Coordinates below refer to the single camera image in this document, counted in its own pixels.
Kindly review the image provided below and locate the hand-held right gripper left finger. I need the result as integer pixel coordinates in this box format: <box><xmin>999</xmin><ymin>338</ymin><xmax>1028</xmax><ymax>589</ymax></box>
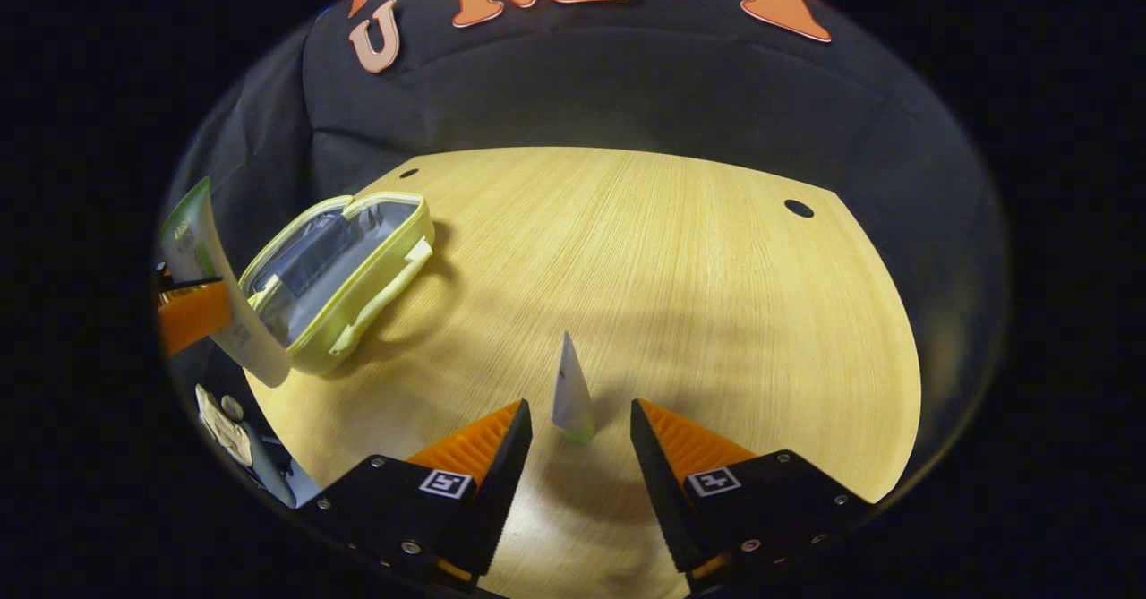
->
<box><xmin>298</xmin><ymin>398</ymin><xmax>535</xmax><ymax>584</ymax></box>

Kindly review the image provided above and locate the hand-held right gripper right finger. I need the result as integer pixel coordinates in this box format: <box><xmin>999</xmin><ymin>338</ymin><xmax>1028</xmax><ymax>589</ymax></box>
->
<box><xmin>630</xmin><ymin>398</ymin><xmax>875</xmax><ymax>584</ymax></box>

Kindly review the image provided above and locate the large white and green tube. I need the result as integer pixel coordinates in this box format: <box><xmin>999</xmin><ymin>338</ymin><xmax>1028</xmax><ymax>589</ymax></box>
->
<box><xmin>160</xmin><ymin>176</ymin><xmax>293</xmax><ymax>389</ymax></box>

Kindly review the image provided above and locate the small white tube green cap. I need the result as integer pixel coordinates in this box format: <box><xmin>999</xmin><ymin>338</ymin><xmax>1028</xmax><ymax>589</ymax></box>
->
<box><xmin>550</xmin><ymin>330</ymin><xmax>597</xmax><ymax>444</ymax></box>

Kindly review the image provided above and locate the pale yellow suitcase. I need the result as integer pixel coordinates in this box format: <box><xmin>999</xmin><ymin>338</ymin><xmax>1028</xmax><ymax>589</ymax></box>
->
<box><xmin>237</xmin><ymin>191</ymin><xmax>437</xmax><ymax>376</ymax></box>

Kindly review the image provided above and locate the black backdrop cloth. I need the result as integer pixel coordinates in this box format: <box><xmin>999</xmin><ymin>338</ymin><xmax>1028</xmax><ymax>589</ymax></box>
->
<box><xmin>166</xmin><ymin>0</ymin><xmax>1008</xmax><ymax>492</ymax></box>

